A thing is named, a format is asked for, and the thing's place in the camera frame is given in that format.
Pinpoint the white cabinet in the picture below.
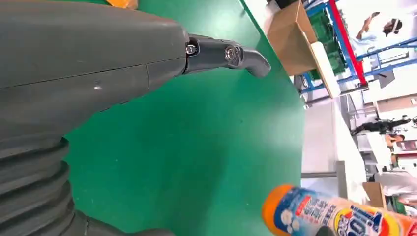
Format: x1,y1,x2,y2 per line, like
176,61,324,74
301,101,370,204

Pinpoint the orange drink bottle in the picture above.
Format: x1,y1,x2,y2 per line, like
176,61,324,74
260,184,417,236

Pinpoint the small cardboard box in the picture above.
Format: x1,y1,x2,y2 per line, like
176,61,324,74
362,181,387,209

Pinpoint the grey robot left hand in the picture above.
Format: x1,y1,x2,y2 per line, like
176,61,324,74
0,0,271,236

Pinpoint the green table mat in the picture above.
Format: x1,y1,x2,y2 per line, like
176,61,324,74
63,0,306,236

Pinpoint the person with white headset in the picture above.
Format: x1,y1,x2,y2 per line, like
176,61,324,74
355,11,405,56

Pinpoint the open cardboard box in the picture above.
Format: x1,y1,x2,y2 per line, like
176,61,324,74
267,0,318,77

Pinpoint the person in dark clothing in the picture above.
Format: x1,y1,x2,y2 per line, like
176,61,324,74
350,116,413,136

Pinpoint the green plastic crate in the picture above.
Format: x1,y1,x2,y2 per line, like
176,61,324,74
307,6,348,75

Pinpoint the blue metal shelf rack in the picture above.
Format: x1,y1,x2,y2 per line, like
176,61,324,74
299,0,417,95

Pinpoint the person in white clothing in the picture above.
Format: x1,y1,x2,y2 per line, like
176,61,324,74
374,171,417,206

